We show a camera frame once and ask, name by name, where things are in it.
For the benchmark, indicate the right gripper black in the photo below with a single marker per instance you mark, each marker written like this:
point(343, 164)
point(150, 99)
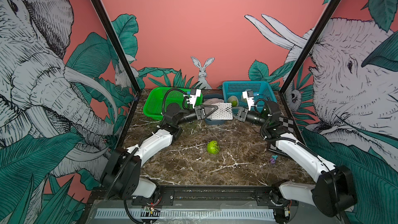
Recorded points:
point(245, 114)

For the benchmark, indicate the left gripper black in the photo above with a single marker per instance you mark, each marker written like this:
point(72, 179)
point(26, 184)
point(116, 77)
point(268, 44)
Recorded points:
point(200, 115)

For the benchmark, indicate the white foam net sleeve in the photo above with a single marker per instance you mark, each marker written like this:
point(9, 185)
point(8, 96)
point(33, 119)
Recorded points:
point(224, 111)
point(233, 97)

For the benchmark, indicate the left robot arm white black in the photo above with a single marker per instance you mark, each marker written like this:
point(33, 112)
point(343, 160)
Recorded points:
point(121, 176)

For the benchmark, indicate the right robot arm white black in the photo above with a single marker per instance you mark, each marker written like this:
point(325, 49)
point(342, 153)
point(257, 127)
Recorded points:
point(323, 172)

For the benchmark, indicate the stack of white foam nets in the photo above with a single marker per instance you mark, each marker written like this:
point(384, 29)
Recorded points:
point(213, 101)

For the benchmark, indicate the dark blue small bin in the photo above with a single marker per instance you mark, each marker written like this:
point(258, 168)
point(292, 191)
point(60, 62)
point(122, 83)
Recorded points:
point(209, 96)

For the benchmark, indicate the teal plastic basket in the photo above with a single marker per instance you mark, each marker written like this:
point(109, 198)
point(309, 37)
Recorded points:
point(261, 89)

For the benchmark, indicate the bright green plastic basket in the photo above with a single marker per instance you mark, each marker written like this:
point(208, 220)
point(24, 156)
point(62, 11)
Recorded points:
point(161, 97)

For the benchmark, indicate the black white checkerboard plate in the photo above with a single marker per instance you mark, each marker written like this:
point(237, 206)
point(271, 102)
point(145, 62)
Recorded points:
point(289, 124)

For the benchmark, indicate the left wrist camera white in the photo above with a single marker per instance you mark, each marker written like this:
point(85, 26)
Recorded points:
point(193, 96)

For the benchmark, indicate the black front mounting rail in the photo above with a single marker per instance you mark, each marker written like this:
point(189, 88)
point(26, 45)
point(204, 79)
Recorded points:
point(214, 193)

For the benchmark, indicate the white slotted cable duct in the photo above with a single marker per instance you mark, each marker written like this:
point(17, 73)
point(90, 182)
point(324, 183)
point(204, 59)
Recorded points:
point(173, 213)

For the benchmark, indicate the black right frame post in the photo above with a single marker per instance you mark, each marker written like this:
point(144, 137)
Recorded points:
point(318, 29)

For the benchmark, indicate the black frame post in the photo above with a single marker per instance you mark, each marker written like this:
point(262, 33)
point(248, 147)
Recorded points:
point(318, 29)
point(110, 31)

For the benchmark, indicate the black left frame post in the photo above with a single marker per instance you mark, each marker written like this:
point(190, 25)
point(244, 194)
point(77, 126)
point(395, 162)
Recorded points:
point(110, 31)

